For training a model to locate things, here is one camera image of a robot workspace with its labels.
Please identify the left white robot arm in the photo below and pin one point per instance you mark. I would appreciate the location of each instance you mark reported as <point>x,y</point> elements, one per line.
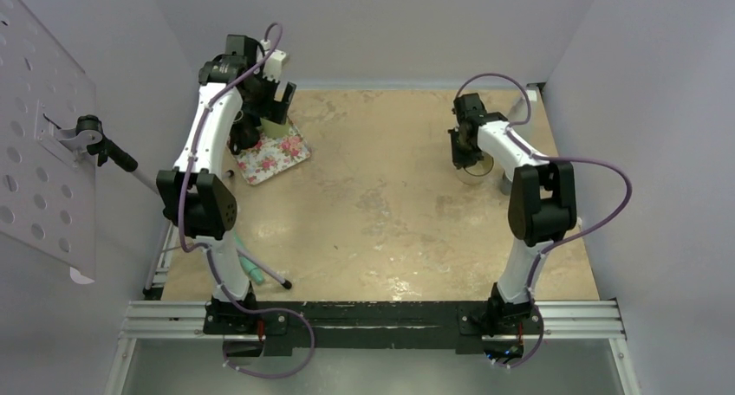
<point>241,110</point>

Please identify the grey blue mug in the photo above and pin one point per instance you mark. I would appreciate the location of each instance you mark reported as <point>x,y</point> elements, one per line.
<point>505,184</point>

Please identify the light green mug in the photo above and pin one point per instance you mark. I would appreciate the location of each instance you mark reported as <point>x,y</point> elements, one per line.
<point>276,130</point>

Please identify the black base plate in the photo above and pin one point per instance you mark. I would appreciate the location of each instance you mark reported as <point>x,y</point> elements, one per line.
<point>460,326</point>

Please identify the teal marker pen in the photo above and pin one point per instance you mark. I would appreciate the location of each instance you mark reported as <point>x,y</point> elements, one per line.
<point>248,266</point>

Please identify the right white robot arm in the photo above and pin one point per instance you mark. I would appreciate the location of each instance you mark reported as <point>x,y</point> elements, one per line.
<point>541,210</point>

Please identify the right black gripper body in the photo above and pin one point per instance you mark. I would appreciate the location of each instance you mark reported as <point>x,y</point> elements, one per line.
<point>464,152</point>

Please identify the perforated white panel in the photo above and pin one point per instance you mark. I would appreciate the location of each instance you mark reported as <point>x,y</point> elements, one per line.
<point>47,178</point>

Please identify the beige cream mug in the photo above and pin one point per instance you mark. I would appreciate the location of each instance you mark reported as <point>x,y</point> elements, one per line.
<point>477,173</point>

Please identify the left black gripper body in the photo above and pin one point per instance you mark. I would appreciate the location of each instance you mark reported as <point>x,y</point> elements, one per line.
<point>263,104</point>

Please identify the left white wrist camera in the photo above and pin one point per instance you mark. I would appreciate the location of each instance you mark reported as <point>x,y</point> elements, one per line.
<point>273,68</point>

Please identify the dark brown mug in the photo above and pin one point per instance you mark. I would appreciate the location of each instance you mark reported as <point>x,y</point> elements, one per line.
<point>244,133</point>

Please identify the floral pattern tray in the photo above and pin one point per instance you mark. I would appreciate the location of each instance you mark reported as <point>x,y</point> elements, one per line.
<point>272,156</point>

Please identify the white wedge stand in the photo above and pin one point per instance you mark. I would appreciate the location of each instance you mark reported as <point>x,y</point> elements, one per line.
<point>522,109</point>

